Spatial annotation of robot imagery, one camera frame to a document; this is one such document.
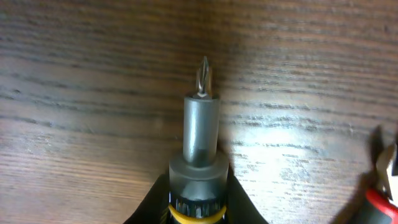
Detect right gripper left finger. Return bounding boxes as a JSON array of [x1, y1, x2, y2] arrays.
[[124, 174, 170, 224]]

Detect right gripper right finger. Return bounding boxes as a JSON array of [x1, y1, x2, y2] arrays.
[[225, 166, 268, 224]]

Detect yellow black stubby screwdriver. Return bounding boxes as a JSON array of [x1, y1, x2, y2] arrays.
[[169, 58, 229, 223]]

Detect red handled cutting pliers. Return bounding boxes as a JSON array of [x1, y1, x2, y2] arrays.
[[332, 126, 397, 224]]

